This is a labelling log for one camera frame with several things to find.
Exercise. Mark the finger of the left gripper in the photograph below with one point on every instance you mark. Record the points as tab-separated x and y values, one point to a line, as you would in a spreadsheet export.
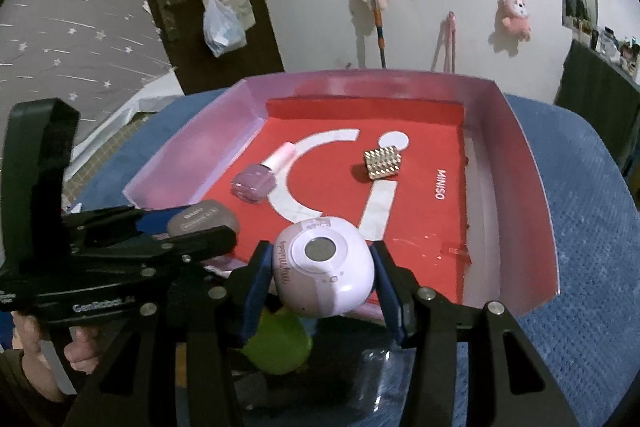
145	252
111	224

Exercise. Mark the dark green clothed side table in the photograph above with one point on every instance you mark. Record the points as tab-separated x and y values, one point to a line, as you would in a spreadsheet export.
604	96

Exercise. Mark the pink pig plush right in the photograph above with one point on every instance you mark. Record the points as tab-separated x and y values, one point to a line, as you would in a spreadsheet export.
514	19

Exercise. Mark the red paper liner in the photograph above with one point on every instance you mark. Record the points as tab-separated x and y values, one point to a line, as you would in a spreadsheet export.
420	214

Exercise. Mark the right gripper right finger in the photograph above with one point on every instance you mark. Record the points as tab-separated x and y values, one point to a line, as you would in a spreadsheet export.
509	383

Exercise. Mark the purple cardboard box tray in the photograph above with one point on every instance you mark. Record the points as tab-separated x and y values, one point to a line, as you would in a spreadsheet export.
509	238

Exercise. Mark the pink hanger on wall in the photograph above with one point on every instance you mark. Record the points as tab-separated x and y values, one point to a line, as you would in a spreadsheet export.
446	44

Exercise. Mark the orange tipped mop pole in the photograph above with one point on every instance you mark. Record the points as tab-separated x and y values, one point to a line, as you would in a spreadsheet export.
378	23

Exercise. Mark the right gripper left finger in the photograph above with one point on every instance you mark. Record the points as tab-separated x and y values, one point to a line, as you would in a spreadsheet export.
227	315

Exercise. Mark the white pink round device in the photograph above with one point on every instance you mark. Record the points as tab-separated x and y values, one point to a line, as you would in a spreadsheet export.
322	267

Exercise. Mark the white plastic bag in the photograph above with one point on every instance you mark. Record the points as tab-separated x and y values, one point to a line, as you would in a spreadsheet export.
222	29

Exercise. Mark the person left hand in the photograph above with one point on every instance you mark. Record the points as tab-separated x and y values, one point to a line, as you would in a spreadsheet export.
83	352

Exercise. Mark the door handle plate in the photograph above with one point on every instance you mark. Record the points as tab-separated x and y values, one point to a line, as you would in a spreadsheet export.
166	8

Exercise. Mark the brown eye shadow case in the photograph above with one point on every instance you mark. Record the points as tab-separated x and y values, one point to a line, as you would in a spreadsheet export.
204	215

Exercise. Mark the gold studded cylinder cap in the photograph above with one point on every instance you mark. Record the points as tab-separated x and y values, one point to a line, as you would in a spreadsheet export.
382	162

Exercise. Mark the clear plastic cup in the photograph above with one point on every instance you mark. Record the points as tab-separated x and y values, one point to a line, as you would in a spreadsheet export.
372	390

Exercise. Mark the purple nail polish bottle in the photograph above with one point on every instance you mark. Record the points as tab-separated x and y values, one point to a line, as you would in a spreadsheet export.
255	182

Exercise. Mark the green frog toy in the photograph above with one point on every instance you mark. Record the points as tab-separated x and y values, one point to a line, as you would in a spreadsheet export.
281	344

